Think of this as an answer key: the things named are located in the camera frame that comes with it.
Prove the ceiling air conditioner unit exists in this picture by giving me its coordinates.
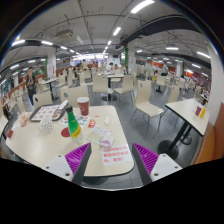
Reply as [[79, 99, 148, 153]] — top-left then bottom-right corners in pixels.
[[54, 29, 74, 41]]

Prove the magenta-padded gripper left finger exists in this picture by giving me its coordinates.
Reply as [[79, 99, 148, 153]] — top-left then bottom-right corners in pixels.
[[43, 142, 93, 186]]

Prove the flat round red coaster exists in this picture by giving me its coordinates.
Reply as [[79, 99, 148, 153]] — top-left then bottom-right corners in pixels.
[[60, 127, 72, 138]]

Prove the small yellow container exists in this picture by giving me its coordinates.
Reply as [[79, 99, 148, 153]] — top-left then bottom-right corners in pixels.
[[199, 107, 208, 119]]

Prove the folded white napkin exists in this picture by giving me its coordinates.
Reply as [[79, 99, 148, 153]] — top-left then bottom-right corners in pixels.
[[59, 99, 70, 110]]

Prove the crumpled food wrapper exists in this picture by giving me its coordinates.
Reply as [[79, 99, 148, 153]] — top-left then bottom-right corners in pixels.
[[18, 111, 33, 128]]

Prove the illustrated sticker sheet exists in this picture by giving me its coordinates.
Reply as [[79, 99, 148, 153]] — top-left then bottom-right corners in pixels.
[[59, 114, 90, 128]]

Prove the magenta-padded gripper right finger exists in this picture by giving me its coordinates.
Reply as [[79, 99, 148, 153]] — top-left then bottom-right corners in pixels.
[[131, 142, 184, 186]]

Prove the group of ceiling lights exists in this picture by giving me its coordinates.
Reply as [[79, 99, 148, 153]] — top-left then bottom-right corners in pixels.
[[0, 0, 212, 84]]

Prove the green drink bottle black cap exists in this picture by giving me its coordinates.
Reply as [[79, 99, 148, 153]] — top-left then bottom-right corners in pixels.
[[65, 105, 84, 145]]

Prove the beige table black pedestal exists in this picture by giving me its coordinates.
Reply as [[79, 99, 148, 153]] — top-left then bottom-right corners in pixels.
[[157, 98, 211, 161]]

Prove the person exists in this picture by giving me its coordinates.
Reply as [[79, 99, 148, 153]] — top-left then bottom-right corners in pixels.
[[25, 66, 38, 106], [161, 61, 170, 77]]

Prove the white notice sticker red text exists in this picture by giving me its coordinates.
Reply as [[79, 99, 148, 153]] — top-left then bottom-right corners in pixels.
[[100, 144, 134, 167]]

